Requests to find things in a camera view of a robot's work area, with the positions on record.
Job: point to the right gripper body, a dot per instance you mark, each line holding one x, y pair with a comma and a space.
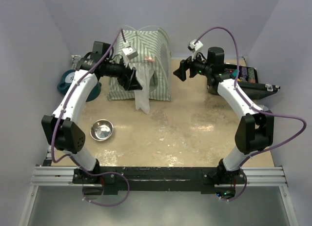
197, 67

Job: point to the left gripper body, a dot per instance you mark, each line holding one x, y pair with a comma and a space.
123, 79

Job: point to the green checked cushion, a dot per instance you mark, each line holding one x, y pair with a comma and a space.
153, 82

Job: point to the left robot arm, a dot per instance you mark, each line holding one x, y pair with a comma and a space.
61, 129

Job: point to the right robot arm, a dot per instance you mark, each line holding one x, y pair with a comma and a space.
255, 129

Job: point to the steel pet bowl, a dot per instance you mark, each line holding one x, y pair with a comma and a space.
101, 130

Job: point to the pink pompom toy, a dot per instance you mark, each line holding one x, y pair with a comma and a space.
149, 59

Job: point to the poker chips in case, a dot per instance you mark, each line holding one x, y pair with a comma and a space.
247, 74

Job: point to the black carrying case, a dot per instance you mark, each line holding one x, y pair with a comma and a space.
257, 91

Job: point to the white plastic tube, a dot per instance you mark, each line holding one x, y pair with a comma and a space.
264, 108

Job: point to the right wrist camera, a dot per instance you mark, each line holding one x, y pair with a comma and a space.
195, 47

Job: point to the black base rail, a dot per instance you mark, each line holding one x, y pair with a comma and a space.
191, 179

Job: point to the aluminium frame rail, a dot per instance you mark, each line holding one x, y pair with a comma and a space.
52, 176

